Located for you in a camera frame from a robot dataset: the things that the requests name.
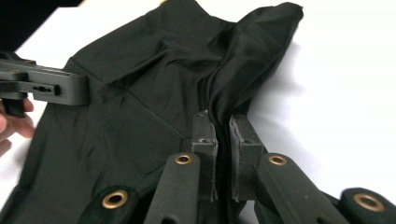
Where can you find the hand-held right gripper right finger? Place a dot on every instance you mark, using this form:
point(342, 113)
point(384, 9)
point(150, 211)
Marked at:
point(246, 149)

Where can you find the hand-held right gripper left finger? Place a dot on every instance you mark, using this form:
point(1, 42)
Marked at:
point(205, 146)

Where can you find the black pants with white logo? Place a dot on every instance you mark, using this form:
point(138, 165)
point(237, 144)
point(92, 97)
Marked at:
point(137, 102)

